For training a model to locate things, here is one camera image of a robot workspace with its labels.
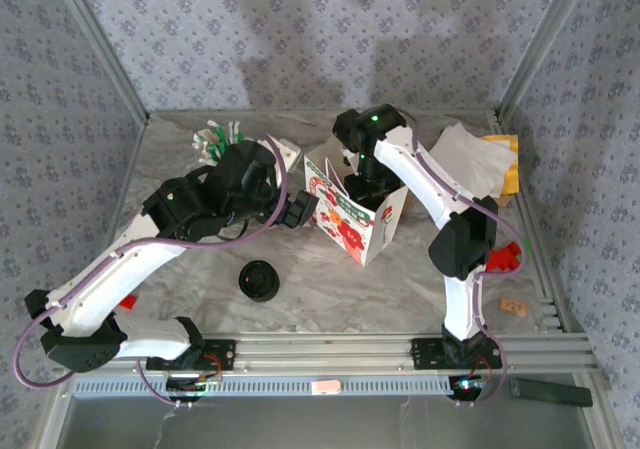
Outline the floral print paper bag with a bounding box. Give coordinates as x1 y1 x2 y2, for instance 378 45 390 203
303 136 409 269

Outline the white paper napkin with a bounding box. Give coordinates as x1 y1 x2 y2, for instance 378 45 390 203
469 168 506 203
429 122 519 201

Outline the pink white label tag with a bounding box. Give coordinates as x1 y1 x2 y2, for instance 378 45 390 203
310 379 344 396

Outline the small circuit board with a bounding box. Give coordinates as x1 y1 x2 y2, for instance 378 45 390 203
448 374 489 400
166 374 224 401

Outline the small wooden tag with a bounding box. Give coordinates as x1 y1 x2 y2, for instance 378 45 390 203
499 297 529 317

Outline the black flat bar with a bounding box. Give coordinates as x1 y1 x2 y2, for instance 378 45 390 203
509 377 594 409

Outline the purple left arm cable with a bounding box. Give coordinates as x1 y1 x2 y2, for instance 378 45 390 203
12 133 292 411

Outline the aluminium table side rail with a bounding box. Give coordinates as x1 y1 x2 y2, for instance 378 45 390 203
102 116 151 265
497 113 574 335

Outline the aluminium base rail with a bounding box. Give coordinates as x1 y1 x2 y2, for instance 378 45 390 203
54 332 599 374

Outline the grey slotted cable duct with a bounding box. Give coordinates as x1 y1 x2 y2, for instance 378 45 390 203
72 374 461 398

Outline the aluminium frame post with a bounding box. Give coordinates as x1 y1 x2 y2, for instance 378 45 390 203
493 0 599 120
49 0 151 124

